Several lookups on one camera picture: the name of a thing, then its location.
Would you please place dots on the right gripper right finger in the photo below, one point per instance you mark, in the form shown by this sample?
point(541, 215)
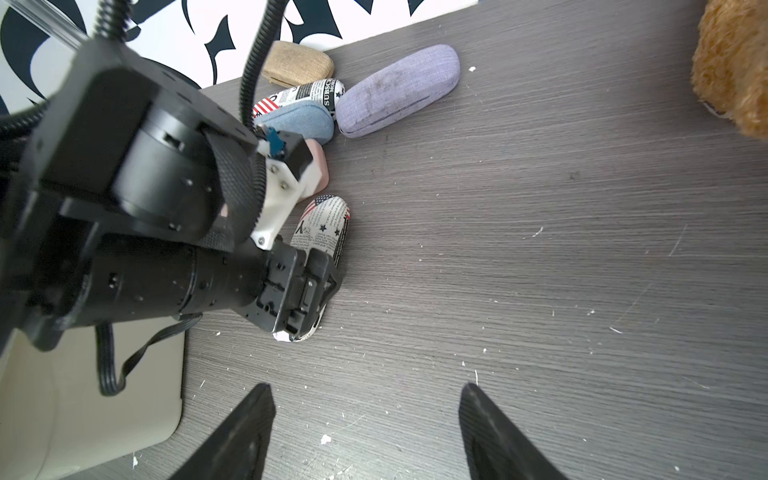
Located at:
point(495, 448)

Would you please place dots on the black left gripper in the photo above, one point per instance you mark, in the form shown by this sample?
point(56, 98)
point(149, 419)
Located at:
point(281, 290)

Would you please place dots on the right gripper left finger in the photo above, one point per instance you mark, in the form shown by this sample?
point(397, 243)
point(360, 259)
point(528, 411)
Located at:
point(237, 449)

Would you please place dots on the newspaper flag case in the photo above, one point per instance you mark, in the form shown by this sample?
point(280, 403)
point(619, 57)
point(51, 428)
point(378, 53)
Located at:
point(323, 226)

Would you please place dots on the light blue case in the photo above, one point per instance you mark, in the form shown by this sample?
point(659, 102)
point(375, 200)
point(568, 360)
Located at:
point(306, 117)

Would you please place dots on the cream plastic storage box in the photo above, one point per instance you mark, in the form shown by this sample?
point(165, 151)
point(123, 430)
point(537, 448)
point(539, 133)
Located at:
point(54, 420)

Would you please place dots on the newspaper print case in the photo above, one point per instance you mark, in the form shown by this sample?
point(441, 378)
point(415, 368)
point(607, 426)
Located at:
point(326, 92)

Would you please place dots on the purple case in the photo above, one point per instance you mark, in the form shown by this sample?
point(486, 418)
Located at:
point(398, 90)

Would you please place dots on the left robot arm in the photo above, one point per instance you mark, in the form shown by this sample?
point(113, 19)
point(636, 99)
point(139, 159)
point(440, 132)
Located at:
point(138, 197)

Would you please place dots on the tan fabric case at back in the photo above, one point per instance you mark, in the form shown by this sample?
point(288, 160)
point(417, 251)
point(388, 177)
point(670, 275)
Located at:
point(289, 64)

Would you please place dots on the tan teddy bear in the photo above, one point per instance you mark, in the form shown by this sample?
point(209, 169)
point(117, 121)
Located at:
point(729, 71)

